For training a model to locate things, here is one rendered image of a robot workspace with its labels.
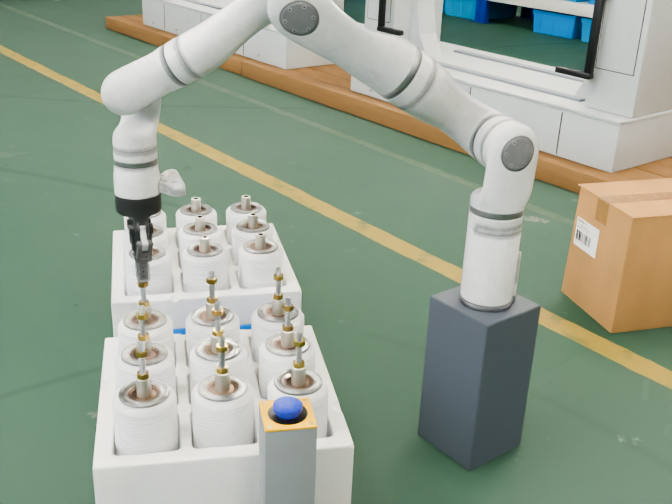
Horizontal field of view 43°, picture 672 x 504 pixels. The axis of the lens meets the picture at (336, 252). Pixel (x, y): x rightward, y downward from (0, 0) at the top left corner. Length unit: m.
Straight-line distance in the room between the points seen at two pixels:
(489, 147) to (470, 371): 0.40
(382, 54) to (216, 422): 0.60
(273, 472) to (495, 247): 0.54
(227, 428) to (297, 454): 0.19
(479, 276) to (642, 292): 0.75
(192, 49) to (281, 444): 0.58
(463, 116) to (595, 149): 1.76
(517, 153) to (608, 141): 1.72
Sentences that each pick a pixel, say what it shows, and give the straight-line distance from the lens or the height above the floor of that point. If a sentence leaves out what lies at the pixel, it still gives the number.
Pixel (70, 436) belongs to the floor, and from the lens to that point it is 1.71.
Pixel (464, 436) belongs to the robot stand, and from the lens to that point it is 1.59.
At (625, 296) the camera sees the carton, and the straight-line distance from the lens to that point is 2.13.
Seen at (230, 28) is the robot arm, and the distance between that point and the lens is 1.30.
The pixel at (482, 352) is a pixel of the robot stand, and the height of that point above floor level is 0.25.
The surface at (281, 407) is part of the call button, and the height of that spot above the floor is 0.33.
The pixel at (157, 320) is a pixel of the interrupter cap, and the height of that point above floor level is 0.25.
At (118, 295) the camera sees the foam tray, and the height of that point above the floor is 0.18.
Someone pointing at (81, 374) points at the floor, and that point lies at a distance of 1.89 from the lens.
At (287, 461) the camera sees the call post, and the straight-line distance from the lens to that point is 1.17.
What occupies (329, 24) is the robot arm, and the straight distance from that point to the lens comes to 1.23.
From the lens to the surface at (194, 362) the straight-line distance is 1.42.
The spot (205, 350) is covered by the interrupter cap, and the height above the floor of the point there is 0.25.
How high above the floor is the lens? 0.97
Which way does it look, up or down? 24 degrees down
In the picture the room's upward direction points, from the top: 2 degrees clockwise
